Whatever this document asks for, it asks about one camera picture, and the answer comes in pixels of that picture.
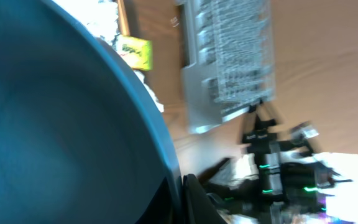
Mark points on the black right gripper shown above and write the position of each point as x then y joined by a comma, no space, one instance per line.
261,116

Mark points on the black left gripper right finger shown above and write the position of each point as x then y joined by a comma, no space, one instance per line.
198,208

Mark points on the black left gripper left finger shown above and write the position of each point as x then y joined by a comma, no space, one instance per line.
160,209

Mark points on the dark blue plate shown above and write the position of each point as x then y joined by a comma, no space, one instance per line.
81,140

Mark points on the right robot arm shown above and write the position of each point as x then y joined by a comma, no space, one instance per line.
288,173

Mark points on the grey dishwasher rack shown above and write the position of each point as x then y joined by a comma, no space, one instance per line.
228,59

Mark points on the crumpled white napkin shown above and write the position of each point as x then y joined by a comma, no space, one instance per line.
158,104

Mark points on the yellow green snack wrapper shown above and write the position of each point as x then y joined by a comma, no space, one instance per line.
137,53

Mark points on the crumpled aluminium foil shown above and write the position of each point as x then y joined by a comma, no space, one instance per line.
100,17

